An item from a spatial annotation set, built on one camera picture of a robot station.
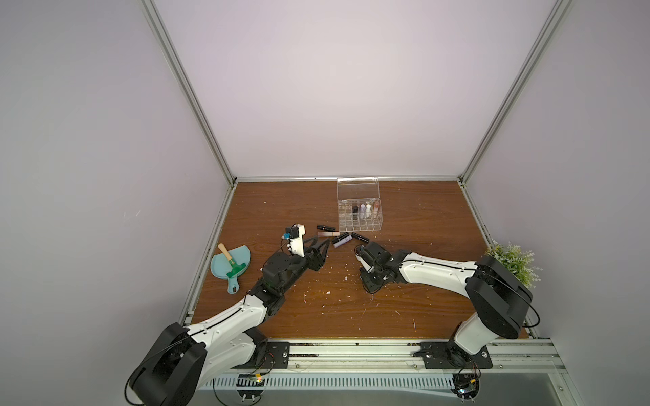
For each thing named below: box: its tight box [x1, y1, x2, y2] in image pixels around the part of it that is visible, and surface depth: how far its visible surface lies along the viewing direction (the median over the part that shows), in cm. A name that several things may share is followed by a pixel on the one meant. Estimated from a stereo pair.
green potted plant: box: [484, 241, 544, 289], surface depth 75 cm
